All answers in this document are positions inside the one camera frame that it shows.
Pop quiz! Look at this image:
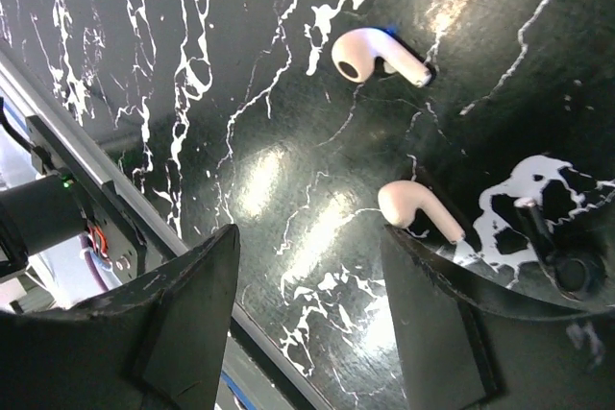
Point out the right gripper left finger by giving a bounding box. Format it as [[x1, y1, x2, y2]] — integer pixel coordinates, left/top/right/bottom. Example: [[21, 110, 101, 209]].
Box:
[[1, 225, 240, 409]]

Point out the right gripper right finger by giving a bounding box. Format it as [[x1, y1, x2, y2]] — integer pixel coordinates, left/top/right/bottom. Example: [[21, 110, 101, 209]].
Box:
[[381, 226, 614, 409]]

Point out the black earbud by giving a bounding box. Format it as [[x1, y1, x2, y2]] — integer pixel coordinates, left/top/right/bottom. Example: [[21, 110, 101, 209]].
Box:
[[514, 197, 605, 301]]

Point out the beige earbud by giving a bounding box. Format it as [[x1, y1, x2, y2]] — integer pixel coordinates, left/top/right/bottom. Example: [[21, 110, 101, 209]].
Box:
[[377, 181, 465, 244], [331, 28, 432, 87]]

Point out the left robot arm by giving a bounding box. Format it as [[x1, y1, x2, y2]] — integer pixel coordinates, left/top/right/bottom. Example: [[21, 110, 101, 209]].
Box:
[[1, 105, 135, 311]]

